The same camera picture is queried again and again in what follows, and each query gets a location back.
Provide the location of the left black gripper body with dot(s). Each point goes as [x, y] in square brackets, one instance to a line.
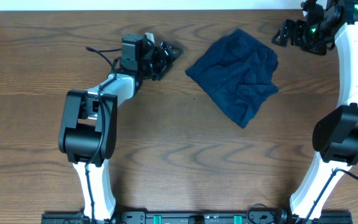
[159, 61]

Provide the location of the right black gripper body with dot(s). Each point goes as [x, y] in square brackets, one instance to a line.
[314, 38]

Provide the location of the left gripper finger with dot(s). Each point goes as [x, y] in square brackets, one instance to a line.
[171, 52]
[161, 69]

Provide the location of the navy blue shorts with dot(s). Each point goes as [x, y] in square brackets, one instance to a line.
[236, 73]

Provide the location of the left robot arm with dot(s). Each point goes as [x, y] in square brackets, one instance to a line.
[89, 123]

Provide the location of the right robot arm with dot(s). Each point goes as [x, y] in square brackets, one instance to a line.
[335, 137]

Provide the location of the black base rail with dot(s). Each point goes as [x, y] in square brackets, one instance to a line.
[256, 216]

